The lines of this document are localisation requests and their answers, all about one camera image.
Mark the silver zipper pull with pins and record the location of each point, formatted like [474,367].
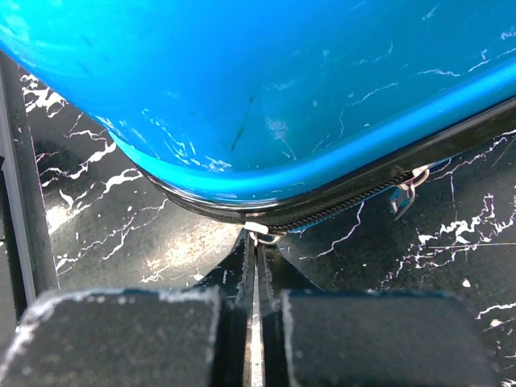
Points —
[405,193]
[261,234]

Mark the blue fish-print suitcase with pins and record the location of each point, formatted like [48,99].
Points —
[282,113]

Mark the black marble pattern mat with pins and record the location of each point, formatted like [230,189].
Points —
[97,222]

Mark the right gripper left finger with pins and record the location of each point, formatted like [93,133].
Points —
[139,337]

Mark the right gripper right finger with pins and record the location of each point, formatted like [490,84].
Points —
[313,337]

